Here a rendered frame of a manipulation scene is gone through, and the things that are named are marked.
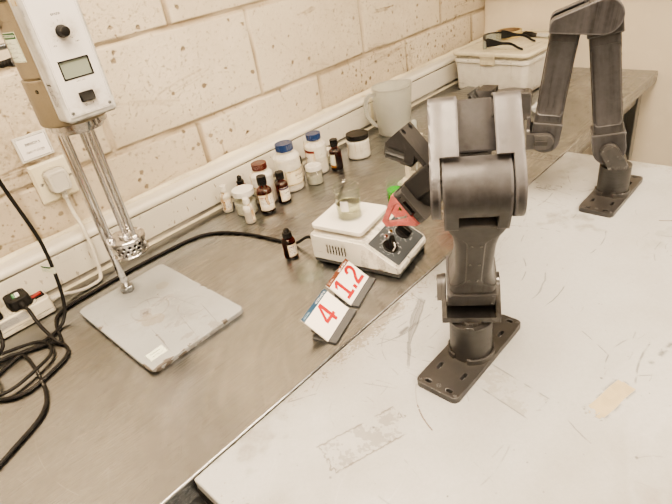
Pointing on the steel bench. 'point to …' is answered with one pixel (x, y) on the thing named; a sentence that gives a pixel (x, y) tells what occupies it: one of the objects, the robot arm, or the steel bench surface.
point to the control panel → (396, 243)
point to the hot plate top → (351, 221)
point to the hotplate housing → (359, 251)
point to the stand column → (94, 215)
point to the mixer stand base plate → (160, 316)
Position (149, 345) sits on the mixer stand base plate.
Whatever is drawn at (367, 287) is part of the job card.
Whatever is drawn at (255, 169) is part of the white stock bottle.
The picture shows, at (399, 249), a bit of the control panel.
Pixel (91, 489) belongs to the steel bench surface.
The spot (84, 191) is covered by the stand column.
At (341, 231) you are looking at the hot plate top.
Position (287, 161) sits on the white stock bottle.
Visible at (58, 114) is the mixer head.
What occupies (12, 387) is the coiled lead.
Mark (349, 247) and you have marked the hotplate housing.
